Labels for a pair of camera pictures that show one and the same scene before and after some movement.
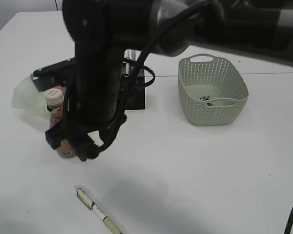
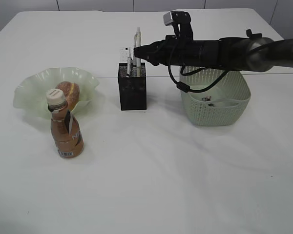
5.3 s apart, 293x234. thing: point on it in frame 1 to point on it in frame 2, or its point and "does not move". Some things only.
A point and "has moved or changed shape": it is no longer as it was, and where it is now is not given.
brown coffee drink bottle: x=54 y=100 does not move
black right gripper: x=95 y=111 to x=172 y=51
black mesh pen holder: x=134 y=88 does not move
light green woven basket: x=212 y=91 does not move
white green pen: x=92 y=205 has moved or changed shape
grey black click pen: x=128 y=53 has moved or changed shape
